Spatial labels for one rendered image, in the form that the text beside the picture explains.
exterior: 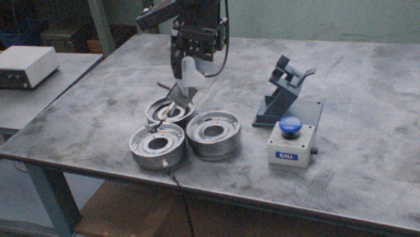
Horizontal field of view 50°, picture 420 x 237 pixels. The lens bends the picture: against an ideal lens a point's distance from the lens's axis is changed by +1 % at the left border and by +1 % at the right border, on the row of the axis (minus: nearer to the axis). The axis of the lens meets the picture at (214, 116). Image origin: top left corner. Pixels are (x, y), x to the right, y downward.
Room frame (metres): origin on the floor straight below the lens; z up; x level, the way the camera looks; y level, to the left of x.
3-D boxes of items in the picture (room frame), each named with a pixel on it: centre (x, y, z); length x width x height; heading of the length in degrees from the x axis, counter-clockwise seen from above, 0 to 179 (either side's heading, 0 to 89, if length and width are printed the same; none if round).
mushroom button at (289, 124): (0.64, -0.13, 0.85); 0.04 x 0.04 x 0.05
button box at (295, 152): (0.63, -0.13, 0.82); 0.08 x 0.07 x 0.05; 63
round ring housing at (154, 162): (0.70, 0.11, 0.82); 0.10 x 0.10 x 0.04
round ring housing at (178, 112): (0.80, 0.09, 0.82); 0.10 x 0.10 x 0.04
